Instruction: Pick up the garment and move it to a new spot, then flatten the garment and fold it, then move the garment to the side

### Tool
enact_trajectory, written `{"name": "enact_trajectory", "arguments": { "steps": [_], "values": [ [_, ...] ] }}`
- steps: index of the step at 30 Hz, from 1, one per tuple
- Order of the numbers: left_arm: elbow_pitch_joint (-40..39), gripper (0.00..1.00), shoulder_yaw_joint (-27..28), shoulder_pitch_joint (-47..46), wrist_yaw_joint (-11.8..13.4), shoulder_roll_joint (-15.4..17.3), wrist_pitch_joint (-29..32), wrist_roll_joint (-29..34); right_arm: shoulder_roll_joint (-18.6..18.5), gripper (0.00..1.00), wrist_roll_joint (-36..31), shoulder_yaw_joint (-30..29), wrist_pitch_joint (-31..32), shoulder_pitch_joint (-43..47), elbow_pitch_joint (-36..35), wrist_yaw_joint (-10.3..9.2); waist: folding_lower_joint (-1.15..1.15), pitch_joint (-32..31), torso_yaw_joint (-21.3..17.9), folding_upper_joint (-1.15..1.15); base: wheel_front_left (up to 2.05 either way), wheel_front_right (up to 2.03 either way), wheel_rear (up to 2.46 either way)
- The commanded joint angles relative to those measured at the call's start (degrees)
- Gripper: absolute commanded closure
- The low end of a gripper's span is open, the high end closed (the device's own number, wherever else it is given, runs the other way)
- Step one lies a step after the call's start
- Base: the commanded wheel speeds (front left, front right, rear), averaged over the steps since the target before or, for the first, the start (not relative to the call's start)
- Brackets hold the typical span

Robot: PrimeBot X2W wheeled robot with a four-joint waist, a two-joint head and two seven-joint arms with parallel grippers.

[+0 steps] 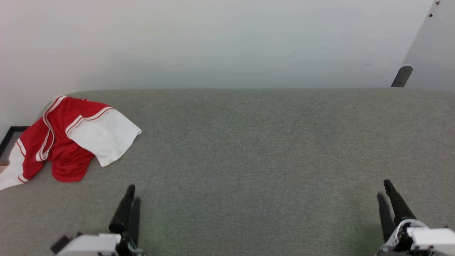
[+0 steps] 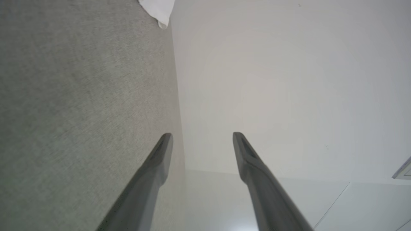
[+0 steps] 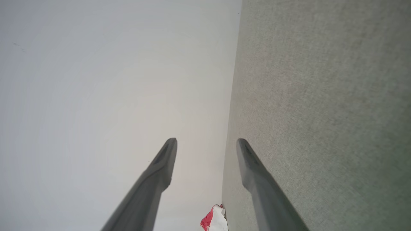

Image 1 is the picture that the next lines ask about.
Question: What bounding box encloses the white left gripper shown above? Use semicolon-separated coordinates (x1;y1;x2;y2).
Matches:
57;185;146;256

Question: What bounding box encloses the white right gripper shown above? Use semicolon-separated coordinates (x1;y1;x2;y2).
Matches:
377;179;455;256

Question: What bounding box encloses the red and white basketball jersey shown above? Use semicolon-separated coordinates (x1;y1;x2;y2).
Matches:
0;95;143;191

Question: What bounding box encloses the dark grey metal bar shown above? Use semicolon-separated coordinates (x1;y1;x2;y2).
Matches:
391;65;413;88

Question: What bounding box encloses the black picture frame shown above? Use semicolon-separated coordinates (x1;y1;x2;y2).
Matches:
0;126;31;166

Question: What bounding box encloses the white wall panel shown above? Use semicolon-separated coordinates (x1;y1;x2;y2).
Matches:
402;0;455;91

